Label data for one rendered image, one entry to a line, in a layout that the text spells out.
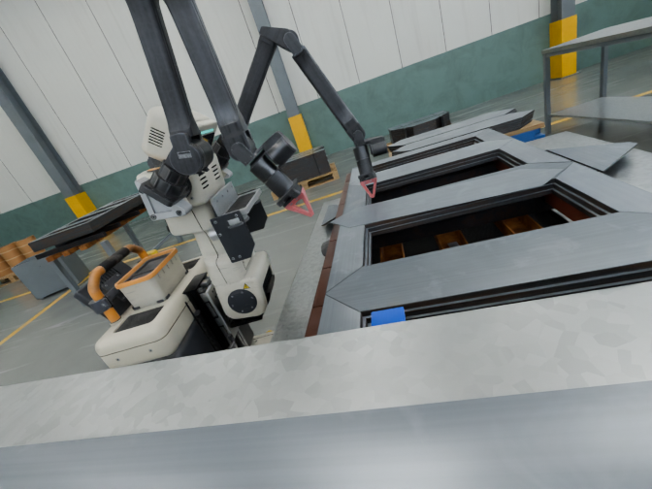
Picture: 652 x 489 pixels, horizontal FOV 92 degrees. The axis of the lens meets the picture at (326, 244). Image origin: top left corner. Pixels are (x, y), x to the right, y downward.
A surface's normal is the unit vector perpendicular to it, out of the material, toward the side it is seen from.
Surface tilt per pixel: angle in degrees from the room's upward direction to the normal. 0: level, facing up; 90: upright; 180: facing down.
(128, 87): 90
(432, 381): 0
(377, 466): 0
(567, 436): 0
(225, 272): 90
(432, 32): 90
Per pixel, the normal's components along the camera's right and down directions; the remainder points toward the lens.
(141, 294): 0.03, 0.45
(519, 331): -0.31, -0.86
